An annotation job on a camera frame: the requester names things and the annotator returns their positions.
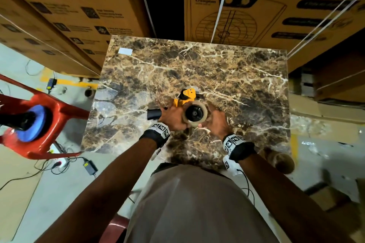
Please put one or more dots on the black power adapter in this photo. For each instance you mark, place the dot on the black power adapter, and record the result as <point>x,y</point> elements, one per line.
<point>51,83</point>
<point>90,167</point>

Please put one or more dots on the yellow black tape dispenser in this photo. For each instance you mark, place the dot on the yellow black tape dispenser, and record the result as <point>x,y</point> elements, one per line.
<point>186,94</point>

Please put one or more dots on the white power strip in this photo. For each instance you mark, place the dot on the white power strip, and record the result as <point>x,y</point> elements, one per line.
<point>58,157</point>

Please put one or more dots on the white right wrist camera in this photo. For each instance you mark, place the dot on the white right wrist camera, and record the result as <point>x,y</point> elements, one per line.
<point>230,166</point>

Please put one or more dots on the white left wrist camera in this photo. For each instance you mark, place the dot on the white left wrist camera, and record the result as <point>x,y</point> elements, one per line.
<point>156,154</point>

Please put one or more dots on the white rectangular sticker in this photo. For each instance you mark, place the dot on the white rectangular sticker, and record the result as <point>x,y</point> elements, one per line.
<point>125,51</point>

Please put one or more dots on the person's grey shirt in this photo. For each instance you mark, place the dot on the person's grey shirt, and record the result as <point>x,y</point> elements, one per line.
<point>199,208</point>

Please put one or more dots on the person's right hand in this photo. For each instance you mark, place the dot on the person's right hand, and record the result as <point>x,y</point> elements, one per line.
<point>218,126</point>

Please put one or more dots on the black cylinder device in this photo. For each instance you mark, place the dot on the black cylinder device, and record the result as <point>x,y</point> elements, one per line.
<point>17,120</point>

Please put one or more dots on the crumpled clear plastic wrap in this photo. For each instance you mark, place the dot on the crumpled clear plastic wrap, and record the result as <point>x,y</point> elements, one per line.
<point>308,126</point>

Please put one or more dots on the person's left forearm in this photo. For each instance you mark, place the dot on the person's left forearm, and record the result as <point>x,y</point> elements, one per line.
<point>99,194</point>

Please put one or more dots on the maroon plastic chair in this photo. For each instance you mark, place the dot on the maroon plastic chair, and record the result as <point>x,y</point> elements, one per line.
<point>114,228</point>

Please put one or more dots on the flat cardboard sheet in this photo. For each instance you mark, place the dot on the flat cardboard sheet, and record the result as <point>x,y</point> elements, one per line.
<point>322,114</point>

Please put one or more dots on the white tape core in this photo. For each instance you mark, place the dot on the white tape core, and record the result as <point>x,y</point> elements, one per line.
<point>282,163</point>

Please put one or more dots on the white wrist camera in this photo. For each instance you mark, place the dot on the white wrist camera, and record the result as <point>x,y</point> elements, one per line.
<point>230,166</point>
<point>156,154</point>

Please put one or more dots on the printed appliance carton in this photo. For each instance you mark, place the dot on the printed appliance carton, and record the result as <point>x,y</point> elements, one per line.
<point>28,37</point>

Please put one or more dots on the person's right forearm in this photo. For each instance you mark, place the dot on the person's right forearm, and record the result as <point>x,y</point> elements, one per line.
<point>285,200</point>

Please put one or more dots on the red plastic chair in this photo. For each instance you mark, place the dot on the red plastic chair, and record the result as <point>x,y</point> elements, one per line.
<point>62,111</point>

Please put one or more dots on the clear tape roll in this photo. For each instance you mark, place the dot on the clear tape roll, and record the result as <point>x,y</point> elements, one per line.
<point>203,109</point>

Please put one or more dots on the black left wristband with markers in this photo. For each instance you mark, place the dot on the black left wristband with markers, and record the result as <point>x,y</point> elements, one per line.
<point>155,134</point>

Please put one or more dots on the small round cup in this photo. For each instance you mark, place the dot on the small round cup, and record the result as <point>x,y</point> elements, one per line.
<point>89,92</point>

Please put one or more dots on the person's left hand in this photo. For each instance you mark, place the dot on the person's left hand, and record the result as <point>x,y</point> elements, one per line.
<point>174,119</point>

